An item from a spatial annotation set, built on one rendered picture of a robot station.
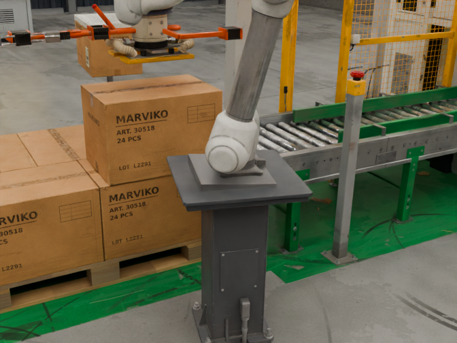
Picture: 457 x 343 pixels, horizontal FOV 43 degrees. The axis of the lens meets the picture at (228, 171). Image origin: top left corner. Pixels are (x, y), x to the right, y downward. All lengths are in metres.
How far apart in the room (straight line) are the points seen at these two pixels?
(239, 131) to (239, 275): 0.71
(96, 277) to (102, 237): 0.21
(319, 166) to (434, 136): 0.85
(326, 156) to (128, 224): 1.12
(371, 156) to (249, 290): 1.27
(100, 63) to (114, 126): 1.96
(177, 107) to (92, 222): 0.68
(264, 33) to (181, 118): 0.99
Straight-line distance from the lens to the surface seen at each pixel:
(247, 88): 2.02
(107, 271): 3.03
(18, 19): 10.22
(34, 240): 2.85
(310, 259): 3.30
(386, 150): 3.51
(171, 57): 2.82
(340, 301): 2.99
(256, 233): 2.41
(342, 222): 3.22
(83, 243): 2.92
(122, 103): 2.72
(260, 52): 1.99
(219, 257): 2.42
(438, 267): 3.42
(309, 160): 3.16
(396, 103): 4.28
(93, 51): 4.64
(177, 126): 2.85
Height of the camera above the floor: 1.65
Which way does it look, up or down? 22 degrees down
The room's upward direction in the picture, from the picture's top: 1 degrees clockwise
